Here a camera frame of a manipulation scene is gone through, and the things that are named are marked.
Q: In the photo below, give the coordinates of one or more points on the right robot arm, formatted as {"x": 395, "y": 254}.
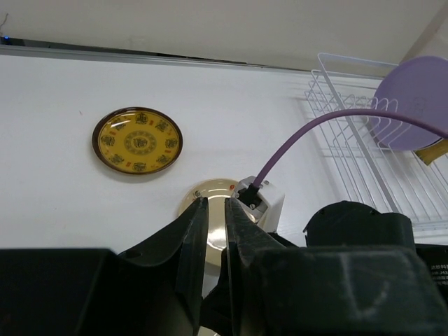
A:
{"x": 355, "y": 224}

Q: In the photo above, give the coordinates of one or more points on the cream plate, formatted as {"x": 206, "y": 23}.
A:
{"x": 216, "y": 190}

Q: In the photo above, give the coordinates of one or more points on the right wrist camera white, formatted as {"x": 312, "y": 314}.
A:
{"x": 262, "y": 204}

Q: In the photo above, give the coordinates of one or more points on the white wire dish rack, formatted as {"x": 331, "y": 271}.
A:
{"x": 388, "y": 180}

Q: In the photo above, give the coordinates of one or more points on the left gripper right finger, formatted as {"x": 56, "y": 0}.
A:
{"x": 245, "y": 241}

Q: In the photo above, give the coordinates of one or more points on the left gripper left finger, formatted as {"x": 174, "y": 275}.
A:
{"x": 160, "y": 279}

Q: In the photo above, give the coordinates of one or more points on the brown yellow round plate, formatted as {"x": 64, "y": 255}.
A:
{"x": 137, "y": 141}

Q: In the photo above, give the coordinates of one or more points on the purple round plate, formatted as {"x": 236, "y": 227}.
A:
{"x": 417, "y": 89}

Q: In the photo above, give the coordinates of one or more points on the yellow woven square plate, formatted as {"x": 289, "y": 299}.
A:
{"x": 433, "y": 152}

